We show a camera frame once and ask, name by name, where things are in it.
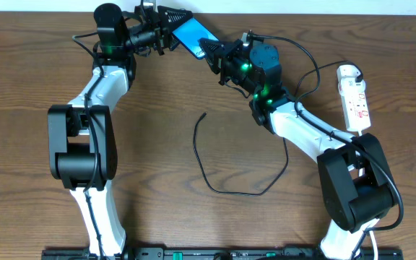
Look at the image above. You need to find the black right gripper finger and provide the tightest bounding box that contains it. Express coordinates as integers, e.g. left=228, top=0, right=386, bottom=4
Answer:
left=206, top=56, right=222, bottom=74
left=199, top=38, right=230, bottom=60

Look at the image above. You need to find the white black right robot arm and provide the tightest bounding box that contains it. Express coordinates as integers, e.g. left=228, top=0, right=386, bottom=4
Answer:
left=199, top=32, right=404, bottom=259

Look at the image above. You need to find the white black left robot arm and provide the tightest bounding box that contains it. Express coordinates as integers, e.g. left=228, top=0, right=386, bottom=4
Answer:
left=41, top=3, right=193, bottom=259

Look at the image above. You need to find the white USB charger adapter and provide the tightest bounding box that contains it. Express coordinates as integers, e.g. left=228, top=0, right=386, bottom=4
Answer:
left=337, top=64, right=363, bottom=83

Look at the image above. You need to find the blue Samsung Galaxy smartphone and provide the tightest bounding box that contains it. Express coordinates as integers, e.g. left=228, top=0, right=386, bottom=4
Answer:
left=173, top=18, right=218, bottom=60

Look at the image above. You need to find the black USB charging cable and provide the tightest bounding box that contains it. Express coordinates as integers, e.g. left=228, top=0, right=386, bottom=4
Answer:
left=192, top=60, right=364, bottom=197

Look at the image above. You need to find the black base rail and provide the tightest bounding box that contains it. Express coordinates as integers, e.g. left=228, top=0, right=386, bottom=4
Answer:
left=41, top=246, right=404, bottom=260

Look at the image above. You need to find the white power strip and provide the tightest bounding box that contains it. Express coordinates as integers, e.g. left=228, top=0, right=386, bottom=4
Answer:
left=338, top=77, right=371, bottom=132

